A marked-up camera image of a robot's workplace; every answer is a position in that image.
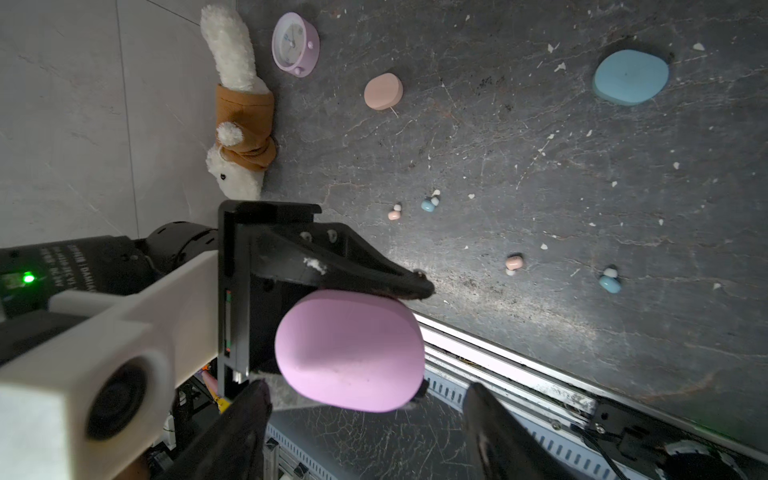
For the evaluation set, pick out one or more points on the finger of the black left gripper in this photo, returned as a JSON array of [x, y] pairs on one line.
[[333, 256]]

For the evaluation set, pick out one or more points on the peach earbud charging case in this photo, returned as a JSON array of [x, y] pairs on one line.
[[383, 92]]

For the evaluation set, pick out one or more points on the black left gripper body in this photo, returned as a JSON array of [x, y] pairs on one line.
[[251, 305]]

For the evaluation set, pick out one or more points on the plush bunny brown hoodie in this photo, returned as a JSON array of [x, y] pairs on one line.
[[244, 108]]

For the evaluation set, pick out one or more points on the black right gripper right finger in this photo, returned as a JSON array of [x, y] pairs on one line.
[[500, 446]]

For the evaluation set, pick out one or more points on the pink alarm clock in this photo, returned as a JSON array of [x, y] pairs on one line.
[[295, 45]]

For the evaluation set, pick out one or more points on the slotted cable duct rail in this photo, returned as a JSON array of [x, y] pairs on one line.
[[552, 370]]

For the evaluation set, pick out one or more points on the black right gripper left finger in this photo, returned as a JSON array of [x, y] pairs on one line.
[[232, 448]]

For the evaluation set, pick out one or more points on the peach earbud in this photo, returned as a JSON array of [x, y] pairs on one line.
[[396, 212], [513, 264]]

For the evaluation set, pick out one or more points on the teal earbud charging case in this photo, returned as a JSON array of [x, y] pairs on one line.
[[630, 77]]

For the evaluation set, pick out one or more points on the teal earbud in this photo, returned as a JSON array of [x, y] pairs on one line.
[[609, 280], [430, 204]]

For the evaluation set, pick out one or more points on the pink earbud charging case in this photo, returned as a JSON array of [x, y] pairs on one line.
[[351, 350]]

